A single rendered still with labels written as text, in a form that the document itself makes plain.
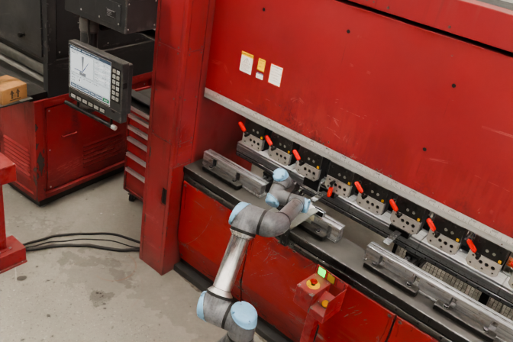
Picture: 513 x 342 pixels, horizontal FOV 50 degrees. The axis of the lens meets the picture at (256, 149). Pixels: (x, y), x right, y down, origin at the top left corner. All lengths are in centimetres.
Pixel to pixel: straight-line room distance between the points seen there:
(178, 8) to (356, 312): 192
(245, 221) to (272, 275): 102
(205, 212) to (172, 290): 66
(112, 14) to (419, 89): 161
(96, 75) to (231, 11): 84
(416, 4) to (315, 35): 55
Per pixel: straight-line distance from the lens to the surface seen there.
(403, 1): 255
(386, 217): 326
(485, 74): 247
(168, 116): 336
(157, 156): 354
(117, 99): 314
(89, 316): 373
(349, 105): 277
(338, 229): 306
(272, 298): 344
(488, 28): 242
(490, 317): 289
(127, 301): 381
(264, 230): 236
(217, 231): 352
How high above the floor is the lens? 267
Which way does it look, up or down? 28 degrees down
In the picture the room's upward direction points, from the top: 10 degrees clockwise
